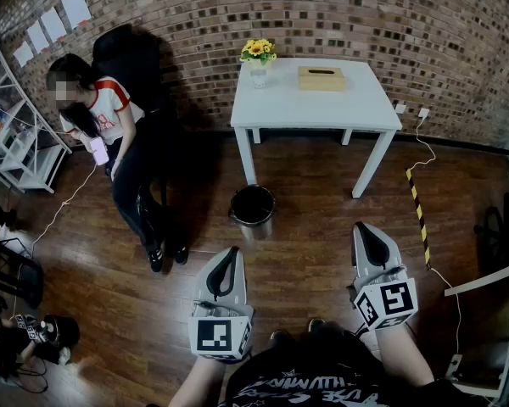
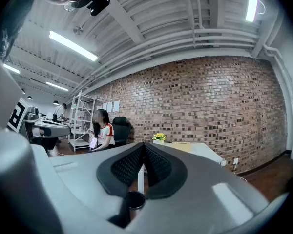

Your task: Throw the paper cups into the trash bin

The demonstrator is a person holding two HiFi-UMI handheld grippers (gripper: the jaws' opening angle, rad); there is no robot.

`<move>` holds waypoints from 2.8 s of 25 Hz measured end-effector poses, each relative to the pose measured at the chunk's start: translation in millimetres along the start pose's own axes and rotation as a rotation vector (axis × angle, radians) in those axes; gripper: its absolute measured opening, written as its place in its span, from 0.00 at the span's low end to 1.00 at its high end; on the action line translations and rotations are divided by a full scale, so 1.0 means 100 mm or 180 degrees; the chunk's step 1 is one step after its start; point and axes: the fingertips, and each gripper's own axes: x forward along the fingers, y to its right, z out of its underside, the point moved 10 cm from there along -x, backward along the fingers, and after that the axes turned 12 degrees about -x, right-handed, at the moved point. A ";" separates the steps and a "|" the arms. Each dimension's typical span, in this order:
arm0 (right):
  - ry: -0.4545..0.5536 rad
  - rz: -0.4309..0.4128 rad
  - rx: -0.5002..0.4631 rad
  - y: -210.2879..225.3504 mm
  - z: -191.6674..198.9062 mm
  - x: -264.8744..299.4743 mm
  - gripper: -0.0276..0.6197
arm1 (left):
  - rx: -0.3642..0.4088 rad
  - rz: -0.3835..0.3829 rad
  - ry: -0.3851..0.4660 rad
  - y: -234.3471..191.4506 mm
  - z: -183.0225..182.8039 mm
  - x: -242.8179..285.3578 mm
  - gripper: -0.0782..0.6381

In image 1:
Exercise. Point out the white metal frame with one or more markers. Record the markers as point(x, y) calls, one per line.
point(479, 279)

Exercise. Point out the black office chair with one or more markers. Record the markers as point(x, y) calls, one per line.
point(127, 57)
point(498, 227)

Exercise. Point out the yellow sunflower bouquet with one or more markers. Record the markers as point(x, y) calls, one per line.
point(258, 50)

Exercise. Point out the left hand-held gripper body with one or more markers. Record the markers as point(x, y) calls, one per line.
point(214, 333)

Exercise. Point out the black folding chair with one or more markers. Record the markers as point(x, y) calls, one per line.
point(25, 274)

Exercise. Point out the person's shoe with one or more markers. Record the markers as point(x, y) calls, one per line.
point(280, 336)
point(316, 324)

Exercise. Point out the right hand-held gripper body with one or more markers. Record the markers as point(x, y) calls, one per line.
point(392, 301)

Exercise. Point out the person's black printed shirt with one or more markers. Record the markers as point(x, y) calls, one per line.
point(305, 375)

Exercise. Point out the wooden tissue box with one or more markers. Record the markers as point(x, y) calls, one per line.
point(321, 81)

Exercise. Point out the person's left forearm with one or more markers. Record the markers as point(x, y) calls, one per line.
point(195, 382)

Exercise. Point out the pink smartphone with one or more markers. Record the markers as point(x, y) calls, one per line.
point(99, 151)

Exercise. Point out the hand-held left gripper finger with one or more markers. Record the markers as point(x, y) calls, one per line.
point(241, 284)
point(205, 280)

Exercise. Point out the person's right shoe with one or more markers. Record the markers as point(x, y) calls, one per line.
point(316, 324)

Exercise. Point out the person's right forearm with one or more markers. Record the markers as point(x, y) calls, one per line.
point(401, 354)

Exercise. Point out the black trash bin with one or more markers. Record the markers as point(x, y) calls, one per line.
point(252, 210)

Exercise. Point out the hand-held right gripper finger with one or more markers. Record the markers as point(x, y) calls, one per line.
point(392, 254)
point(358, 261)

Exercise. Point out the white square table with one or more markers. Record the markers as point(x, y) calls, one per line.
point(314, 108)

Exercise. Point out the white wall socket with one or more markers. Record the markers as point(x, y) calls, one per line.
point(401, 108)

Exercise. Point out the white metal shelf rack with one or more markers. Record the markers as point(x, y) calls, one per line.
point(42, 168)

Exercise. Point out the white wall plug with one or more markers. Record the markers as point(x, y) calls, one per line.
point(424, 113)

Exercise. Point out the person's left shoe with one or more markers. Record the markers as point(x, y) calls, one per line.
point(280, 336)

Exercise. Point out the yellow black striped strip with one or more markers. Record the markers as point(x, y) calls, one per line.
point(417, 210)

